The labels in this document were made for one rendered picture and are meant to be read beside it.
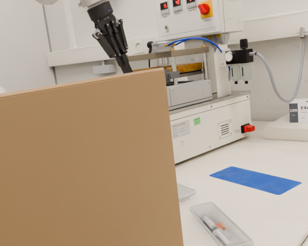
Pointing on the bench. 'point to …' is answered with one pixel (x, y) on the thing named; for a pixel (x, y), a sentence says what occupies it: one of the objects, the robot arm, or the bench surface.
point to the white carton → (304, 110)
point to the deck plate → (212, 100)
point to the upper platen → (192, 70)
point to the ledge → (291, 130)
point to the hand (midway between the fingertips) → (124, 64)
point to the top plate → (167, 44)
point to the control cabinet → (202, 32)
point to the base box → (209, 126)
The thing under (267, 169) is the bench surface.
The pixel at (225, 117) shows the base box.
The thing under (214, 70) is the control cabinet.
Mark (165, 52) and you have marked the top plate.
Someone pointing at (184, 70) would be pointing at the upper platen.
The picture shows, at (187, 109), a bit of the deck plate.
